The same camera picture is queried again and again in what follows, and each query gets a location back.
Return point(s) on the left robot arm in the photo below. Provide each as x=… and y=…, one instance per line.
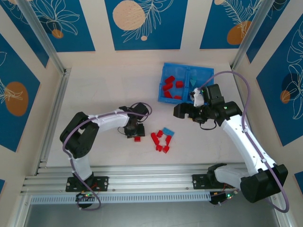
x=78, y=137

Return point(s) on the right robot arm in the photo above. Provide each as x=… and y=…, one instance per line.
x=236, y=139

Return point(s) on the blue plastic bin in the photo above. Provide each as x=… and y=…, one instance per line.
x=203, y=74
x=175, y=69

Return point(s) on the blue lego brick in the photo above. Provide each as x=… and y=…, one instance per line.
x=168, y=132

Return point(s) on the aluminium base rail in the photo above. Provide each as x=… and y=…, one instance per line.
x=151, y=179

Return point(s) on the blue floral wall panel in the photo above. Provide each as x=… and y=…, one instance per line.
x=272, y=30
x=2, y=186
x=21, y=30
x=299, y=180
x=213, y=23
x=272, y=106
x=14, y=71
x=165, y=23
x=78, y=35

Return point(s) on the small red lego brick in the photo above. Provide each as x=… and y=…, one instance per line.
x=158, y=148
x=166, y=149
x=160, y=133

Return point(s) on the blue lego wedge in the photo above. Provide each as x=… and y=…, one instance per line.
x=193, y=82

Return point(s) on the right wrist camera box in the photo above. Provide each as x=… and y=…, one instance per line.
x=197, y=97

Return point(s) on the large red lego brick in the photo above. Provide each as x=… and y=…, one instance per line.
x=155, y=138

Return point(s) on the aluminium frame post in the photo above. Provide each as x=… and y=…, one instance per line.
x=42, y=35
x=252, y=35

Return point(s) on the small circuit board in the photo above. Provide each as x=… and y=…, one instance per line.
x=220, y=197
x=85, y=195

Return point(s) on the aluminium side rail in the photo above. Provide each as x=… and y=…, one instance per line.
x=54, y=106
x=236, y=80

